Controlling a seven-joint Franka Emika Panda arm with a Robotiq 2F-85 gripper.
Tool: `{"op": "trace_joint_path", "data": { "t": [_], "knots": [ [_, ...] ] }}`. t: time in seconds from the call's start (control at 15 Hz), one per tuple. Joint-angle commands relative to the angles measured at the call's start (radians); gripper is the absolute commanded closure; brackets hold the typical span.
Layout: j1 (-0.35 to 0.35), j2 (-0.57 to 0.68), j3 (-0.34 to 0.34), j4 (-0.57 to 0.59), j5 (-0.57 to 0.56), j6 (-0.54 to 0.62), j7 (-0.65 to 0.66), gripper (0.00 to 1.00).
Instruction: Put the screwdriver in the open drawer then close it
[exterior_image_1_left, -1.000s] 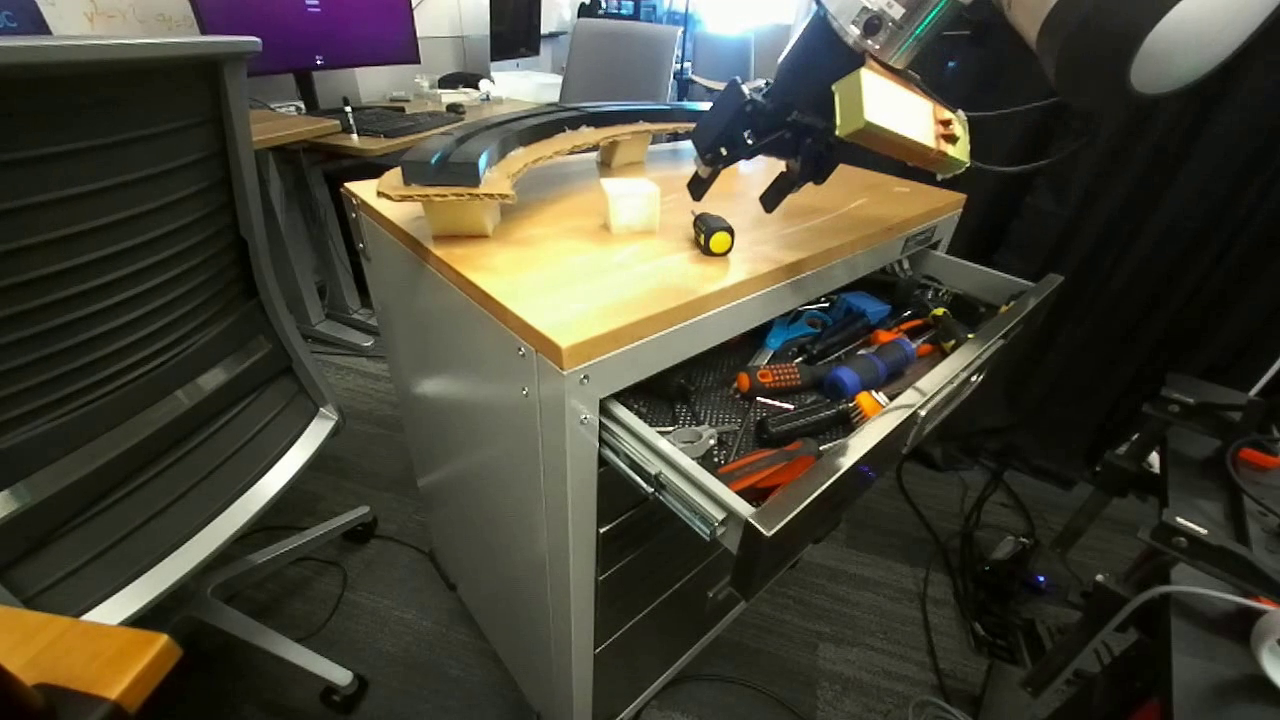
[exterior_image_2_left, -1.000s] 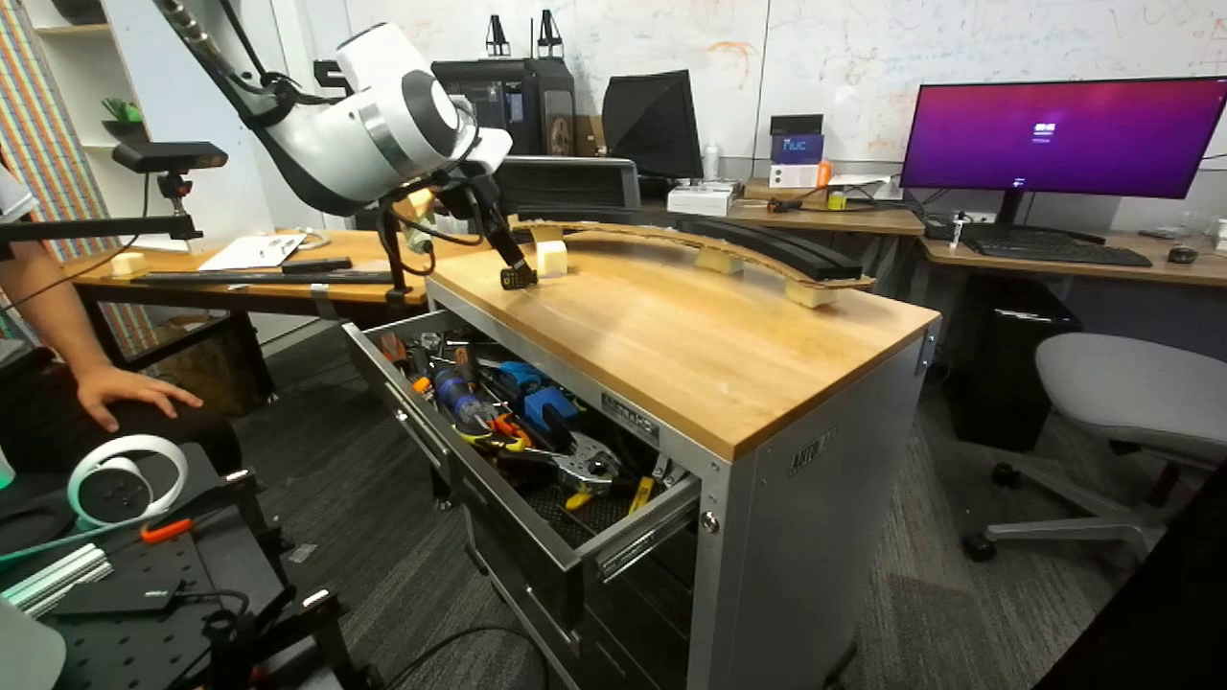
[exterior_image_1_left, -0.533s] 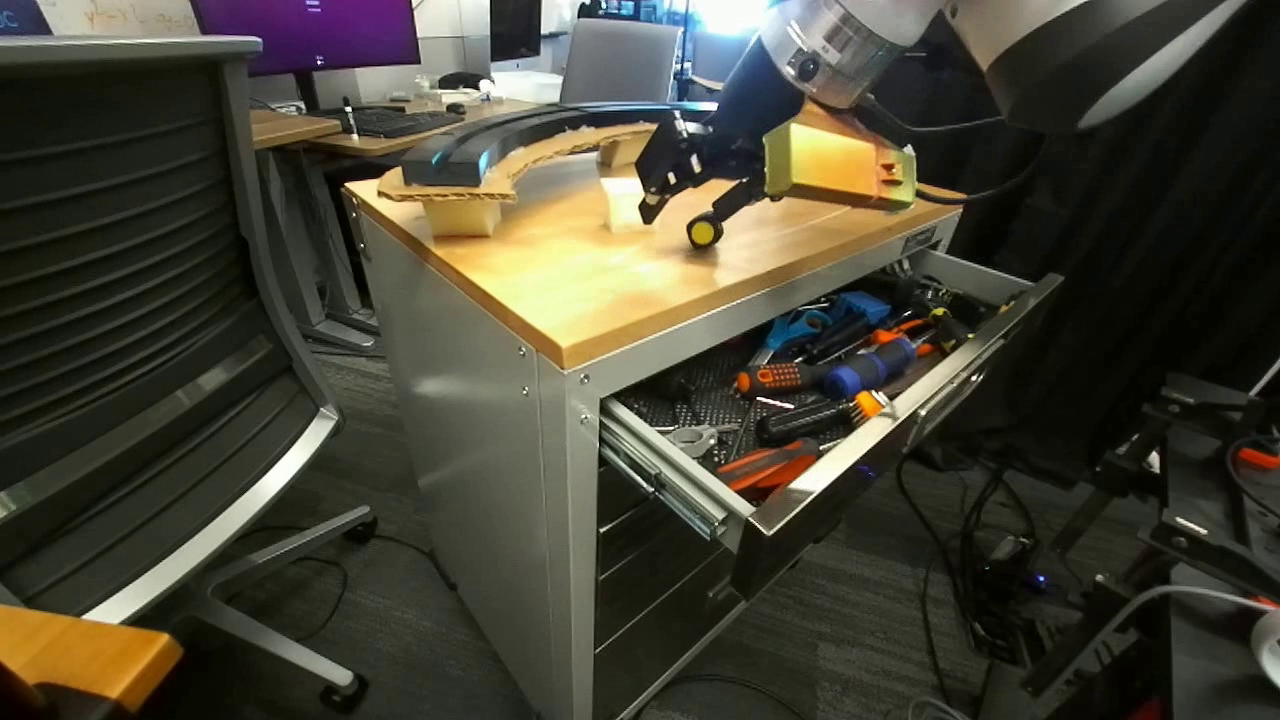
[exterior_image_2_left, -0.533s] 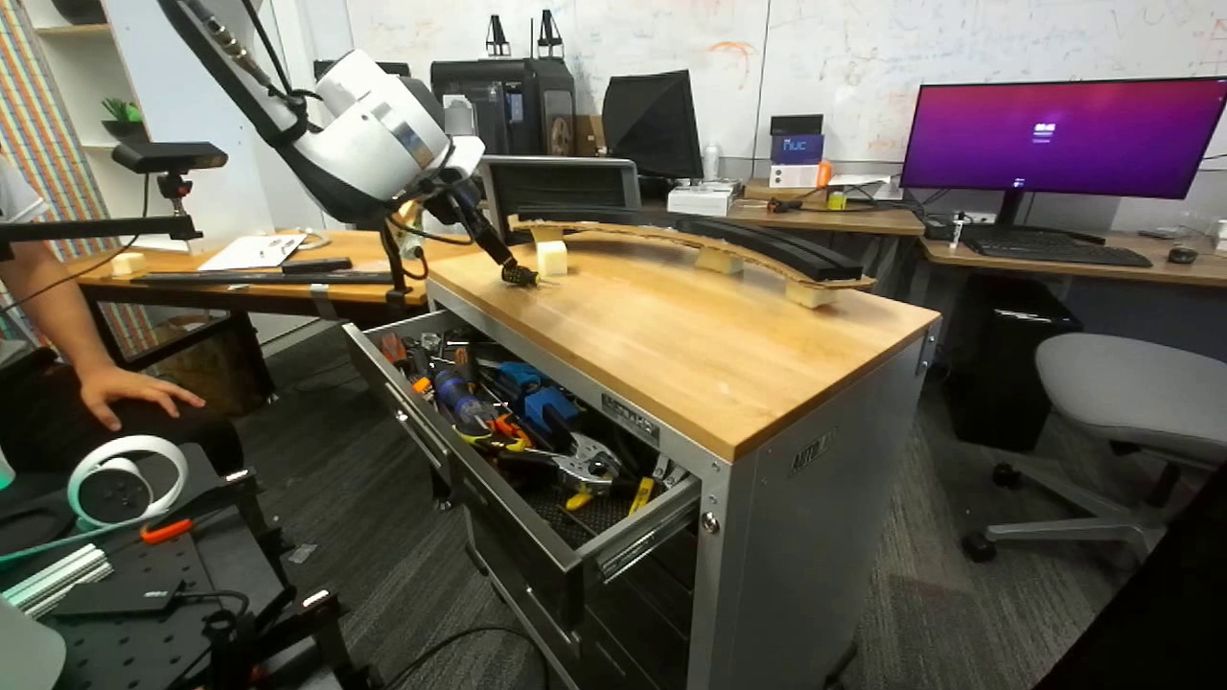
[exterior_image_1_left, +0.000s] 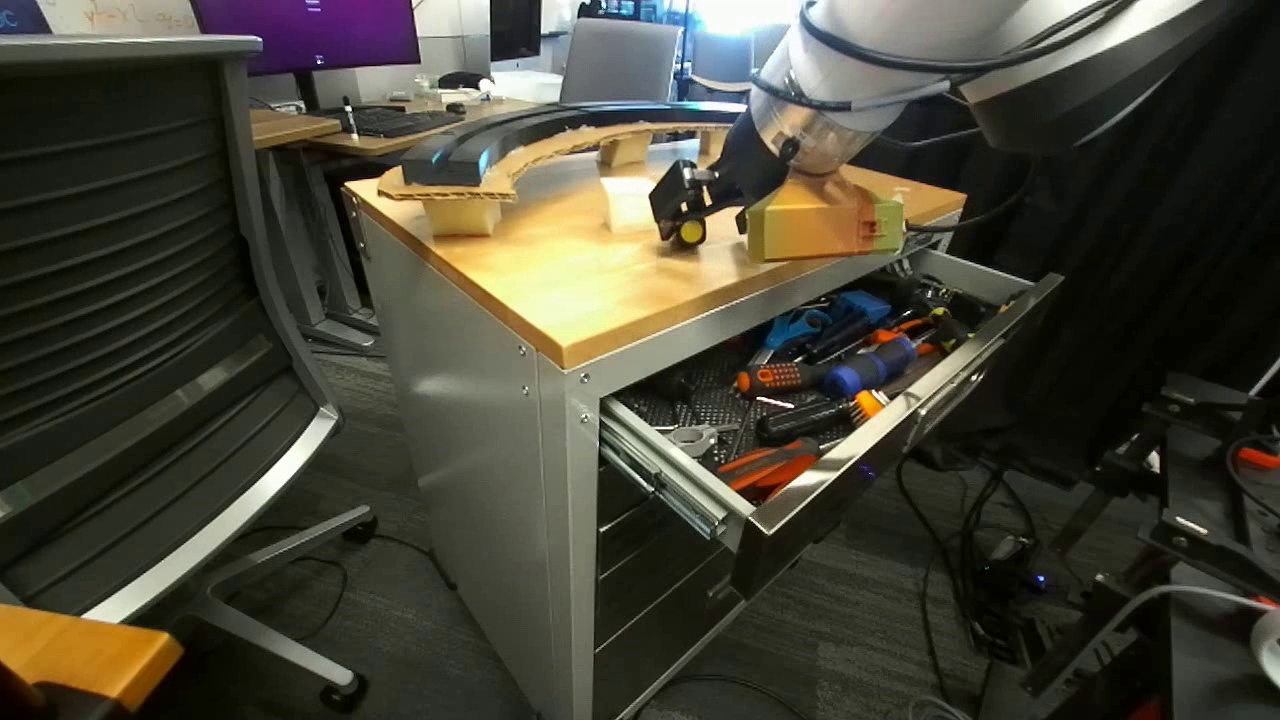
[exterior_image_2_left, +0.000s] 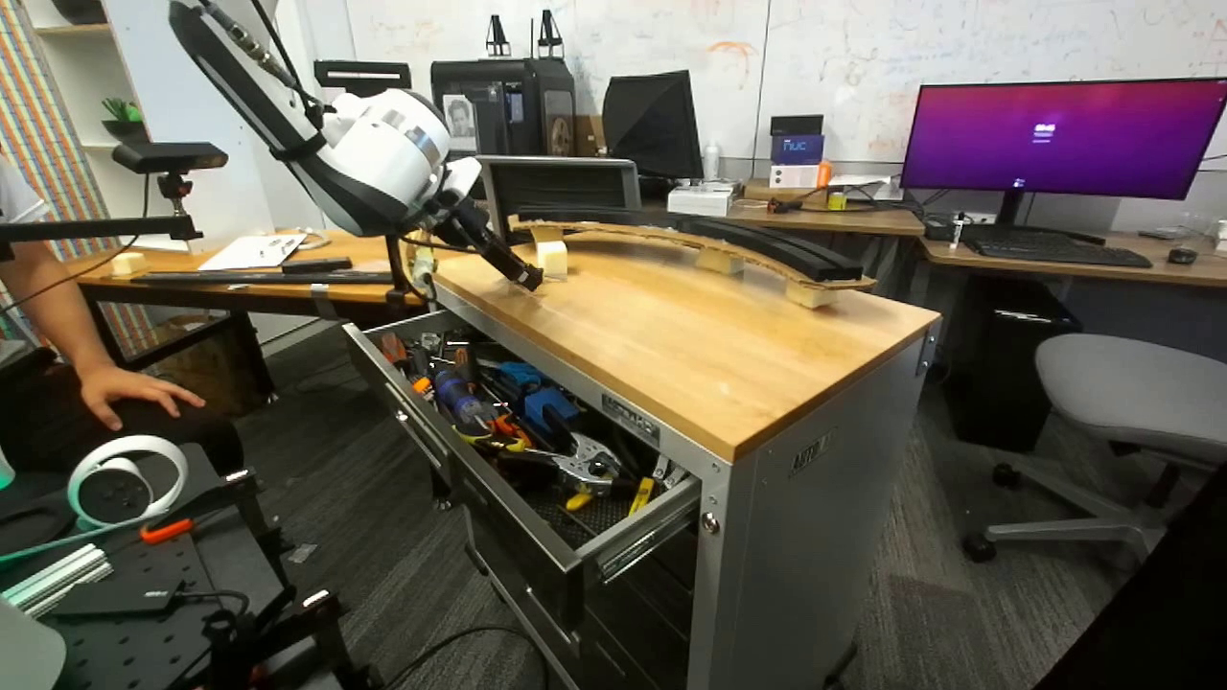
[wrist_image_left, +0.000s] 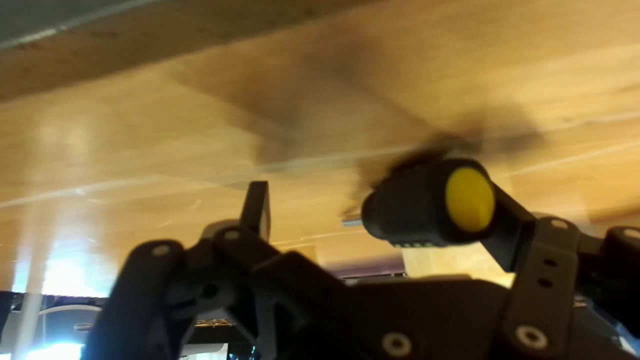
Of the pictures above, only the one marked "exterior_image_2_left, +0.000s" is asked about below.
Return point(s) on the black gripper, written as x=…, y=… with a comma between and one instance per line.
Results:
x=465, y=224

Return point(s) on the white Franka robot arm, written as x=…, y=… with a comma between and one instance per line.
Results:
x=379, y=157

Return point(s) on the person's bare forearm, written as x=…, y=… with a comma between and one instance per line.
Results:
x=43, y=312

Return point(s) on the orange and black screwdriver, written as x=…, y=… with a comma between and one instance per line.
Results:
x=509, y=432

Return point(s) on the grey metal tool drawer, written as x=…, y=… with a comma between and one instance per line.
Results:
x=512, y=511

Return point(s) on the person's bare hand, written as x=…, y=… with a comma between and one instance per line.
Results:
x=121, y=388

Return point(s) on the small wooden block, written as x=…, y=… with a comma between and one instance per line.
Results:
x=557, y=253

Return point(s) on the small orange tool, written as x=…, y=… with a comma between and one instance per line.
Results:
x=419, y=385

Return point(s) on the black flat remote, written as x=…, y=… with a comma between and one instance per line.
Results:
x=318, y=267

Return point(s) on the black monitor back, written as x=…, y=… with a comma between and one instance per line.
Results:
x=654, y=121

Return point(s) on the white flat box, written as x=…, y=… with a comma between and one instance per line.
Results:
x=701, y=201

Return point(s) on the black spray bottle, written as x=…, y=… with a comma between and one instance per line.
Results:
x=550, y=33
x=495, y=34

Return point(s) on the grey cabinet with wooden top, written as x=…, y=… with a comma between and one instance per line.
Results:
x=715, y=345

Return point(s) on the long wooden desk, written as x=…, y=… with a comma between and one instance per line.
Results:
x=255, y=289

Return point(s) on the white paper sheets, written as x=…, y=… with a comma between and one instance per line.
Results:
x=255, y=252

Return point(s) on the curved wooden and black track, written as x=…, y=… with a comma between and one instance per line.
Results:
x=752, y=253

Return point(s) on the blue and white box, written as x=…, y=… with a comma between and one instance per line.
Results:
x=797, y=149

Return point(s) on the wooden back desk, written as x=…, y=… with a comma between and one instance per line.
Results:
x=846, y=218

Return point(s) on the black horizontal boom bar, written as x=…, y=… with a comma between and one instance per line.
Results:
x=103, y=226

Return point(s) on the green plant on shelf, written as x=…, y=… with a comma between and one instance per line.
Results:
x=123, y=112

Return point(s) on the white shelf unit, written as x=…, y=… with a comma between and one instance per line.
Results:
x=90, y=78

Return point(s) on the white tape roll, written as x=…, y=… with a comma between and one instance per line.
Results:
x=90, y=464

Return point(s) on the black breadboard table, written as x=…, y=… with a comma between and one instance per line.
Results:
x=141, y=616

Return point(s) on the black computer tower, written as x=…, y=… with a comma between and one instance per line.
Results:
x=1001, y=364

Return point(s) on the silver aluminium extrusion bar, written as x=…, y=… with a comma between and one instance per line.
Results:
x=51, y=581

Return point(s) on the black keyboard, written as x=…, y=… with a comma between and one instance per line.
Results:
x=1058, y=248

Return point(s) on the monitor with purple screen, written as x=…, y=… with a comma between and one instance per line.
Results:
x=1062, y=135

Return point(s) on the pale grey rounded object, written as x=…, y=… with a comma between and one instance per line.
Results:
x=24, y=653

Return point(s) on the office chair with silver base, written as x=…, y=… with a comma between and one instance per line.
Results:
x=1134, y=388

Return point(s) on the wooden desk under monitor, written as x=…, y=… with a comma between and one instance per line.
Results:
x=1154, y=271

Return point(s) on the black computer mouse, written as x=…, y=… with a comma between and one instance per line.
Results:
x=1179, y=253

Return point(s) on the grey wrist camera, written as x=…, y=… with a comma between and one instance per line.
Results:
x=419, y=267

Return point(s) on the black camera on stand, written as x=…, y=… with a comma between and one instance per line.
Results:
x=169, y=153

